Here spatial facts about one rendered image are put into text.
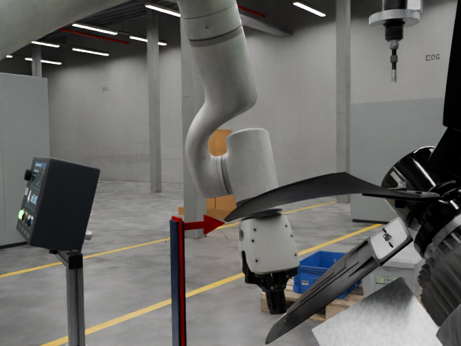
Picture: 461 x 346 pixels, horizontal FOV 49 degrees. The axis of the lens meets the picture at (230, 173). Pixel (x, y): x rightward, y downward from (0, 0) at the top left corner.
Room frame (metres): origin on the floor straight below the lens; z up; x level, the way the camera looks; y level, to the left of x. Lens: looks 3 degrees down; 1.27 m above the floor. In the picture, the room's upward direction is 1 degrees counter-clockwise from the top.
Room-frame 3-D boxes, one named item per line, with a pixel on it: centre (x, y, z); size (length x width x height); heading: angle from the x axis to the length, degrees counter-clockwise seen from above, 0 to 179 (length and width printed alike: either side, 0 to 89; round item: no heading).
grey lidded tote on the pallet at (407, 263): (3.71, -1.22, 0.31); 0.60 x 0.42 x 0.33; 150
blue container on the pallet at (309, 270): (3.96, -0.78, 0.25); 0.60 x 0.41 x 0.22; 150
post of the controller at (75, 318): (1.04, 0.33, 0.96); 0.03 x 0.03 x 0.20; 29
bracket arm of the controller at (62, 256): (1.13, 0.38, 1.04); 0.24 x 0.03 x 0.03; 29
